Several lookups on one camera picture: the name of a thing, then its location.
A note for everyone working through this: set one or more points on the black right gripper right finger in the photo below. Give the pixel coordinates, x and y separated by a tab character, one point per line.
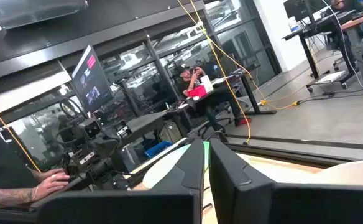
262	205

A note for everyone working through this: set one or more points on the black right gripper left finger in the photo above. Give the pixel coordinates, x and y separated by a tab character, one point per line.
169	205

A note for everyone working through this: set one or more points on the beige bowl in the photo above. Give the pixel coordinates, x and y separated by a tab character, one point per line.
355	174

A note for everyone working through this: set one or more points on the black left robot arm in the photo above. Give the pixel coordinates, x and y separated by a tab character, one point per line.
123	130

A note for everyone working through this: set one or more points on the person's forearm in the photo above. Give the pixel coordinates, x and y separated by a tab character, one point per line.
7	196

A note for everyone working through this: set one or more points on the person's hand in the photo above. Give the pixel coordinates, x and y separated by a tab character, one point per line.
51	186
49	172

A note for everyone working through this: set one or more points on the grey side desk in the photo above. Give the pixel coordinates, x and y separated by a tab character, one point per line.
144	124

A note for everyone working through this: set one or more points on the blue plastic bin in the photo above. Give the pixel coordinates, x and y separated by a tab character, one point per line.
157	148

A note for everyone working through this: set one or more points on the olive bag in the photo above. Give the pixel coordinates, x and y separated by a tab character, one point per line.
170	133

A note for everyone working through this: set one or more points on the large black monitor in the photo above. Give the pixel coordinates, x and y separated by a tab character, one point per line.
91	81

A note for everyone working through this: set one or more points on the red shoe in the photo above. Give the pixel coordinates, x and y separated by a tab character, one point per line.
243	121

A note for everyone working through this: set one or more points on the black office chair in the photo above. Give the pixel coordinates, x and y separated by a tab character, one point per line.
214	127

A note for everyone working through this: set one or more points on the black office desk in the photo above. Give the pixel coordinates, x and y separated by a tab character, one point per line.
253	99

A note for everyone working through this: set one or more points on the seated person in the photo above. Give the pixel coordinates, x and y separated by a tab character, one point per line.
186	82

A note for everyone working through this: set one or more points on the red plastic box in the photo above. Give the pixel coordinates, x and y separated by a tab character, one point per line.
197	91

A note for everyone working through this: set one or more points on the white paper bag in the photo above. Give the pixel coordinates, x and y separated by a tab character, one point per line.
206	83

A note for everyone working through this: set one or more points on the black standing desk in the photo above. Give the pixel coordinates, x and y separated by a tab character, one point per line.
307	54

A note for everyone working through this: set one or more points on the white container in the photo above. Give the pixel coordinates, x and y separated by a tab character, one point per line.
294	26

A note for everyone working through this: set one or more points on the distant black monitor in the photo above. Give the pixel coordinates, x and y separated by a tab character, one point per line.
296	7

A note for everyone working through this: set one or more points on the wooden top desk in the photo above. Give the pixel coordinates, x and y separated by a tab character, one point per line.
358	20

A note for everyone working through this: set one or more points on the distant person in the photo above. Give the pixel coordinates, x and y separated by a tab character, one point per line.
346	4

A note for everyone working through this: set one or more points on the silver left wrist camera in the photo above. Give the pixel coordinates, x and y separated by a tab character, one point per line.
89	129

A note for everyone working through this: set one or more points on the black metal table frame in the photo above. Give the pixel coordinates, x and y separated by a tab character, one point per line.
278	151

